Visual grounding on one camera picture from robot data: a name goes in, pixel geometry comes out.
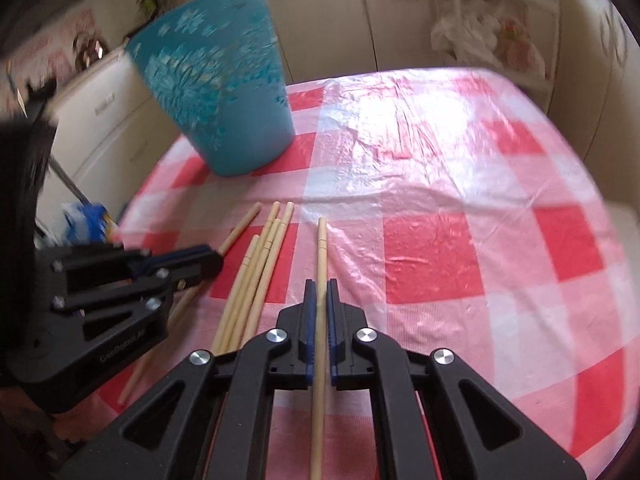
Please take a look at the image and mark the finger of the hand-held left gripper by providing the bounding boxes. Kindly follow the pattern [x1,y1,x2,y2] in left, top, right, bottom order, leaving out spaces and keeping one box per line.
[52,251,224,347]
[37,243,214,287]

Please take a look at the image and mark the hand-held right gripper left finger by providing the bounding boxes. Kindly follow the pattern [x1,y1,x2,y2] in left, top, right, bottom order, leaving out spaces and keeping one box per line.
[50,279,321,480]

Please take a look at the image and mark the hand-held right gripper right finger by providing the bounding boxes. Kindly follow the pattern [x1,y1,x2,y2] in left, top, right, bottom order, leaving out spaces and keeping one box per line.
[326,277,588,480]

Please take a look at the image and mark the blue plastic bucket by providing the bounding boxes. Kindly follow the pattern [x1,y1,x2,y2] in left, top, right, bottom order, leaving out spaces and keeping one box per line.
[125,0,296,177]

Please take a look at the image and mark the blue plastic bag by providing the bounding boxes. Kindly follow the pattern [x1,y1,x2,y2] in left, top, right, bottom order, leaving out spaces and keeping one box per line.
[60,201,116,246]

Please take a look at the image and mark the grey mop pole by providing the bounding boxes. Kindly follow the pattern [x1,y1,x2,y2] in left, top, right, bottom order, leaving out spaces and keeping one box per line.
[50,155,93,206]

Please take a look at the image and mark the red white checkered tablecloth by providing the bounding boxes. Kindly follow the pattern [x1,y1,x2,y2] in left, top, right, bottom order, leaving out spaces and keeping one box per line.
[97,67,633,480]

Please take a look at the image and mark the steel kettle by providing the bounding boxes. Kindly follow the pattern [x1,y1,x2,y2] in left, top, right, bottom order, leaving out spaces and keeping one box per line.
[72,30,108,68]

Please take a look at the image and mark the white kitchen base cabinets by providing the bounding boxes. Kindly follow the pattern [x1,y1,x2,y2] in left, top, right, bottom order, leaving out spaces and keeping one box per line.
[35,0,640,241]

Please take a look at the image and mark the white plastic bags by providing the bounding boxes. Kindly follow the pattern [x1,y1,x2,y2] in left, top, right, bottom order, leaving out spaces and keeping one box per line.
[430,2,546,73]

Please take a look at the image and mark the white trolley rack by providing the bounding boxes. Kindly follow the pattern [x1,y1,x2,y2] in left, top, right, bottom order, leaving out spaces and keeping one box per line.
[430,0,561,81]

